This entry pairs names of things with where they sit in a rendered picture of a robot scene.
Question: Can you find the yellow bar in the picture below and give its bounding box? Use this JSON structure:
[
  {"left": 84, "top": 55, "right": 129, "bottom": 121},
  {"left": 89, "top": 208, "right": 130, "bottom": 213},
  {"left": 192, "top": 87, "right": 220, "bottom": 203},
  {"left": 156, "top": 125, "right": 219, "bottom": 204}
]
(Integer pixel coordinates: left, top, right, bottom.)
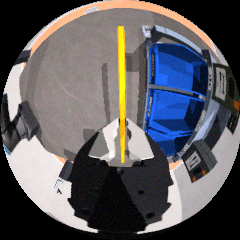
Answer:
[{"left": 118, "top": 26, "right": 125, "bottom": 163}]

